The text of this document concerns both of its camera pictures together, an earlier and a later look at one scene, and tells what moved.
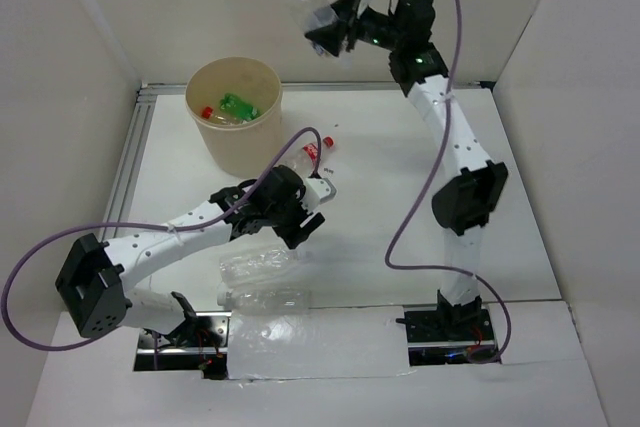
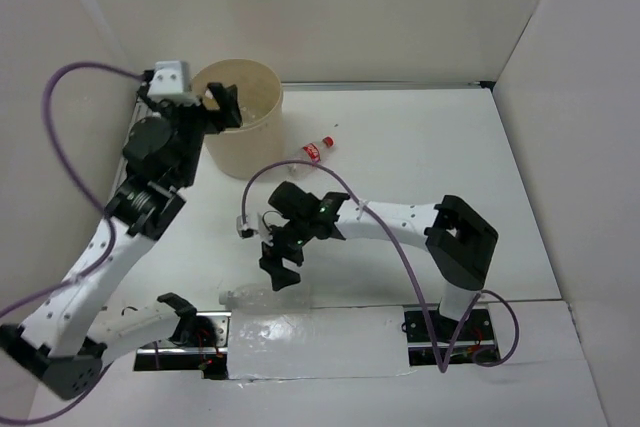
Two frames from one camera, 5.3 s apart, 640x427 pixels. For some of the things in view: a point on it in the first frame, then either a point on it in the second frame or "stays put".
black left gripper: (296, 234) to (224, 97)
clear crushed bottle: (261, 268) to (248, 116)
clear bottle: (263, 299) stays put
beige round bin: (235, 106) stays put
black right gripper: (330, 36) to (273, 253)
